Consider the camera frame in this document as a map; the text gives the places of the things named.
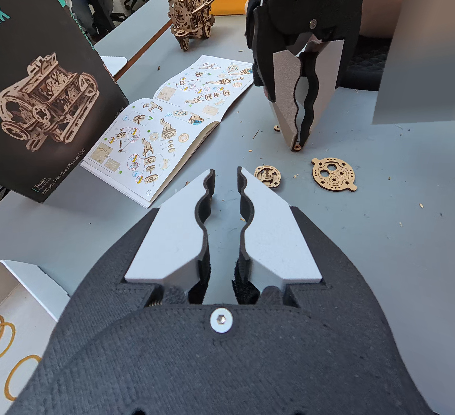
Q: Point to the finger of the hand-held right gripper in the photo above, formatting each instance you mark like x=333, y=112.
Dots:
x=328, y=73
x=284, y=80

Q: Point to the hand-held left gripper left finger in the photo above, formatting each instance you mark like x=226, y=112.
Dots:
x=170, y=240

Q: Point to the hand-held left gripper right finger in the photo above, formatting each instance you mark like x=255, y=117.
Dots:
x=280, y=240

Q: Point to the wooden wheel part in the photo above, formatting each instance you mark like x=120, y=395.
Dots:
x=266, y=177

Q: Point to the small wooden gear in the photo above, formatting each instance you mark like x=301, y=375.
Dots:
x=296, y=147

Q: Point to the assembled wooden model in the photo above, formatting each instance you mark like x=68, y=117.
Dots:
x=186, y=9

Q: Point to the black model kit box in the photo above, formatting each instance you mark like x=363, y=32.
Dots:
x=53, y=48

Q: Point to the black mesh cushion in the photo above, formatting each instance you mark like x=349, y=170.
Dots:
x=366, y=63

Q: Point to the round wooden plate with holes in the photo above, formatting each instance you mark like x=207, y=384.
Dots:
x=343, y=182

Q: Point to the instruction booklet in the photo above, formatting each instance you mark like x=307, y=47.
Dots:
x=192, y=144

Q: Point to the white open box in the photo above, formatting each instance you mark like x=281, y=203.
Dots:
x=21, y=301

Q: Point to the white cardboard flap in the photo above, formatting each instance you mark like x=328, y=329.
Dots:
x=113, y=66

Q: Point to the yellow rubber band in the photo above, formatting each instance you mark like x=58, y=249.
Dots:
x=8, y=375
x=15, y=336

